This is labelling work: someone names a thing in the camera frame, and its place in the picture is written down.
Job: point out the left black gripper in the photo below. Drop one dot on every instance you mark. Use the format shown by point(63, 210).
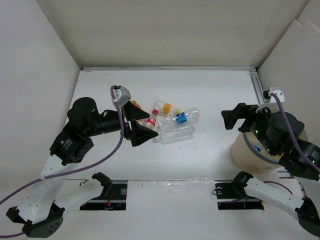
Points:
point(138, 134)

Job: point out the yellow cap small bottle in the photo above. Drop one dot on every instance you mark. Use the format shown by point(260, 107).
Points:
point(165, 108)

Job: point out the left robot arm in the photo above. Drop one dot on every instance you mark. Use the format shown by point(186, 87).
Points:
point(43, 211)

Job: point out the red cap labelled bottle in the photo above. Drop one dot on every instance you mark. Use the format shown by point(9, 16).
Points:
point(152, 120)

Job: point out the aluminium rail right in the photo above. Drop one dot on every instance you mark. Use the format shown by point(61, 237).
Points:
point(258, 88)

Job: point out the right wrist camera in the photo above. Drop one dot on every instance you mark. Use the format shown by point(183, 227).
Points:
point(271, 94)

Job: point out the base mount plate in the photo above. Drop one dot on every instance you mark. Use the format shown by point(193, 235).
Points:
point(228, 199)
point(114, 199)

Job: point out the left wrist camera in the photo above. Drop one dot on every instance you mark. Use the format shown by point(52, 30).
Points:
point(122, 95)

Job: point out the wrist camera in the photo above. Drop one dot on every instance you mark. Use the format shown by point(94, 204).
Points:
point(122, 95)
point(271, 94)

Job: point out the blue label crushed bottle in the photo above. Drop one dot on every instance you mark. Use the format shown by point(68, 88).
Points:
point(190, 116)

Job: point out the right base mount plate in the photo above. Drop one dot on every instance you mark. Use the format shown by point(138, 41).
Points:
point(228, 199)

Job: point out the beige round bin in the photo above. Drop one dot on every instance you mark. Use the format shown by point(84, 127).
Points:
point(250, 156)

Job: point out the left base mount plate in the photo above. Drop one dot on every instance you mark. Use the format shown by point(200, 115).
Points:
point(114, 199)

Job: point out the orange bottle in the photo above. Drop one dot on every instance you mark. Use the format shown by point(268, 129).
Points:
point(136, 104)

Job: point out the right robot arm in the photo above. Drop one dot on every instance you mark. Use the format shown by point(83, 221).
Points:
point(279, 133)

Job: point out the large clear bottle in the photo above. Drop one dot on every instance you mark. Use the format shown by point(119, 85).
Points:
point(175, 134)

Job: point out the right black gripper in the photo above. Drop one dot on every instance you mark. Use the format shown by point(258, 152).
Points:
point(242, 110)

